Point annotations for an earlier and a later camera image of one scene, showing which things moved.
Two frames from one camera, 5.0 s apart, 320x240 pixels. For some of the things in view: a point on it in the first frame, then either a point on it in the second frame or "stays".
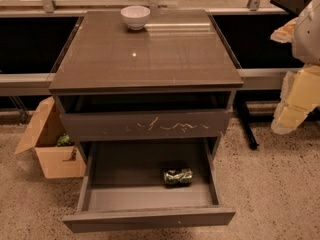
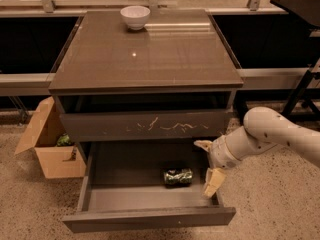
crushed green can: (173, 177) stays
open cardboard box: (57, 152) stays
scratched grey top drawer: (145, 125) stays
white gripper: (307, 39) to (220, 155)
